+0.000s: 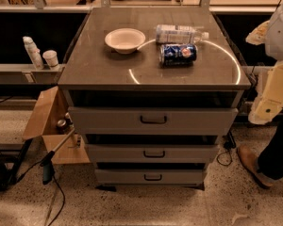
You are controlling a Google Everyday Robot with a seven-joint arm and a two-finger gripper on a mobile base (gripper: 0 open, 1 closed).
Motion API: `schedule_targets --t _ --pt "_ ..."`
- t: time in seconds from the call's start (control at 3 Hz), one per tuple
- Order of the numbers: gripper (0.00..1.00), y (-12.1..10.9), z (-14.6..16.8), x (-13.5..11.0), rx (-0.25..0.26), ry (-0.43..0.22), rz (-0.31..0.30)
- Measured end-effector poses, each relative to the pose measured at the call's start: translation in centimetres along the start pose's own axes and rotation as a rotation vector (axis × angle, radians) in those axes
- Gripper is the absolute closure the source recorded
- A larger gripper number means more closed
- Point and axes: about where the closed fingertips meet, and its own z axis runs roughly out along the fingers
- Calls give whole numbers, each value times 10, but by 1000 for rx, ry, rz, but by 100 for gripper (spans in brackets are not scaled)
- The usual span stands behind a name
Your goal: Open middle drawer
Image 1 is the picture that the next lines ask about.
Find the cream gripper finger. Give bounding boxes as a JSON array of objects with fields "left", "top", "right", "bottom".
[
  {"left": 245, "top": 21, "right": 269, "bottom": 45},
  {"left": 248, "top": 61, "right": 283, "bottom": 124}
]

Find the grey drawer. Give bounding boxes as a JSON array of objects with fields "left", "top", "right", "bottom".
[
  {"left": 69, "top": 107, "right": 238, "bottom": 136},
  {"left": 85, "top": 144, "right": 219, "bottom": 163},
  {"left": 95, "top": 169, "right": 207, "bottom": 186}
]

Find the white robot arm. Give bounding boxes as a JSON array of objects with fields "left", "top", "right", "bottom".
[{"left": 245, "top": 3, "right": 283, "bottom": 124}]

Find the grey drawer cabinet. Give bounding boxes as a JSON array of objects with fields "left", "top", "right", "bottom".
[{"left": 58, "top": 6, "right": 253, "bottom": 192}]

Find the grey top drawer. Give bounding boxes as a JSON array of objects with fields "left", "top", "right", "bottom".
[{"left": 69, "top": 107, "right": 238, "bottom": 136}]

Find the grey bottom drawer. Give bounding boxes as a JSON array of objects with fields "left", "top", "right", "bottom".
[{"left": 95, "top": 169, "right": 207, "bottom": 186}]

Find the open cardboard box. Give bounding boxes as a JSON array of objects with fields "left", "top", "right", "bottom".
[{"left": 23, "top": 87, "right": 90, "bottom": 165}]

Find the dark trouser leg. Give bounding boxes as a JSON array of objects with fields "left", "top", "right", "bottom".
[{"left": 258, "top": 119, "right": 283, "bottom": 180}]

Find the brown shoe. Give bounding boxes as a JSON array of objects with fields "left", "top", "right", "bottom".
[{"left": 237, "top": 145, "right": 274, "bottom": 189}]

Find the blue soda can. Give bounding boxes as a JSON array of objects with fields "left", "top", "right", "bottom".
[{"left": 159, "top": 44, "right": 197, "bottom": 67}]

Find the clear plastic water bottle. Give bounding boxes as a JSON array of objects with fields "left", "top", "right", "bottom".
[{"left": 156, "top": 24, "right": 209, "bottom": 44}]

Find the white paper bowl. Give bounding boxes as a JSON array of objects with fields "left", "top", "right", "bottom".
[{"left": 105, "top": 28, "right": 145, "bottom": 55}]

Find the metal can in box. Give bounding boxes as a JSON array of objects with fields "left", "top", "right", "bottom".
[{"left": 56, "top": 119, "right": 69, "bottom": 134}]

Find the white spray bottle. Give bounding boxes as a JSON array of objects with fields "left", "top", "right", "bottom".
[{"left": 23, "top": 36, "right": 44, "bottom": 70}]

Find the black floor cable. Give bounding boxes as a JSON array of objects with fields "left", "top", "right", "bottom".
[{"left": 45, "top": 174, "right": 67, "bottom": 226}]

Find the grabber tool with handle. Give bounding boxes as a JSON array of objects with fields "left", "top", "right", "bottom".
[{"left": 40, "top": 129, "right": 75, "bottom": 185}]

